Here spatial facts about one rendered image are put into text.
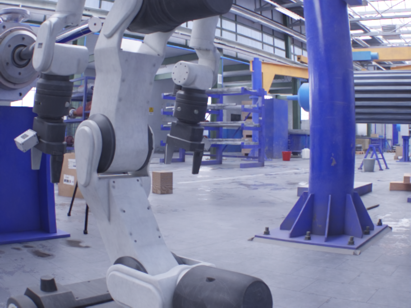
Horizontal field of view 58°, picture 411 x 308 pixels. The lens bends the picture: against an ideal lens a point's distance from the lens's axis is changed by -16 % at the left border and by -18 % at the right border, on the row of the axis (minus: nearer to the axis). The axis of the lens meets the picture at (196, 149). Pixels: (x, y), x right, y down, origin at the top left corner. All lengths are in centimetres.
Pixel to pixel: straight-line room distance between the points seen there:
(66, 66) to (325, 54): 199
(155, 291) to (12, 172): 188
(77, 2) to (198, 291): 64
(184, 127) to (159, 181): 365
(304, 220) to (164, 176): 250
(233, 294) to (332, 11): 219
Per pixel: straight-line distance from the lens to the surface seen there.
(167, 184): 484
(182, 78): 113
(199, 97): 114
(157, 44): 108
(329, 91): 260
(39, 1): 946
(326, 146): 259
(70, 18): 88
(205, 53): 121
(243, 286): 81
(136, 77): 101
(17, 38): 238
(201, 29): 116
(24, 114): 266
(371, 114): 465
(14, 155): 263
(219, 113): 1051
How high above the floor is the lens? 63
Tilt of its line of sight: 2 degrees down
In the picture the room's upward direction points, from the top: 1 degrees clockwise
